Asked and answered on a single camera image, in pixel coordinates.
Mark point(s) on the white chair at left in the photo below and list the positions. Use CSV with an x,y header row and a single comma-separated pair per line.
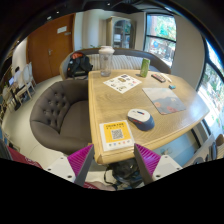
x,y
27,81

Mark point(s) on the wooden door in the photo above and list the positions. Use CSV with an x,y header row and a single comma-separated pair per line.
x,y
49,45

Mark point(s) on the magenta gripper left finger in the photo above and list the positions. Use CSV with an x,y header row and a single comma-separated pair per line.
x,y
80,162

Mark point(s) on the black bag under table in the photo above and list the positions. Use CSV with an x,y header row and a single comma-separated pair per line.
x,y
126,173

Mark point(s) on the white sticker sheet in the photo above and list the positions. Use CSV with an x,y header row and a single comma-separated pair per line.
x,y
122,83

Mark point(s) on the grey printed mouse pad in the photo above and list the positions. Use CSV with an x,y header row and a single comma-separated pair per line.
x,y
165,100

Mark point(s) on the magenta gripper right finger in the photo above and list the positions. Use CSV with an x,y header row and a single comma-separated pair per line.
x,y
147,161

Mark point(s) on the glass door cabinet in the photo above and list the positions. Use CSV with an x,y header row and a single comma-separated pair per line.
x,y
120,32

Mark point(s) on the green drink can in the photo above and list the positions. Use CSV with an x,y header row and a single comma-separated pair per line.
x,y
144,67

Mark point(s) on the white and blue computer mouse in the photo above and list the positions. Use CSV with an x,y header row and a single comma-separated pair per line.
x,y
142,119

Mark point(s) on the white pen on table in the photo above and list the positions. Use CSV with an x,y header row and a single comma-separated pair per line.
x,y
166,77

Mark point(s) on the grey striped sofa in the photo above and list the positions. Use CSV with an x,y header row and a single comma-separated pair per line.
x,y
128,59

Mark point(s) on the yellow QR code sign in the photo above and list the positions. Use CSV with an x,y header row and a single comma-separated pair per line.
x,y
116,135

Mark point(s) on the grey tufted armchair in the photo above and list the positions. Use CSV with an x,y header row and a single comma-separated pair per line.
x,y
60,117

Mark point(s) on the small teal eraser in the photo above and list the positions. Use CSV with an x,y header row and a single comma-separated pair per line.
x,y
172,87

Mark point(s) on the clear shaker bottle white lid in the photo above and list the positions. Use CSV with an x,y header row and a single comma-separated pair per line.
x,y
105,57

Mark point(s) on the black and orange backpack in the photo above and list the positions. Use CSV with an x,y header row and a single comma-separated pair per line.
x,y
79,66

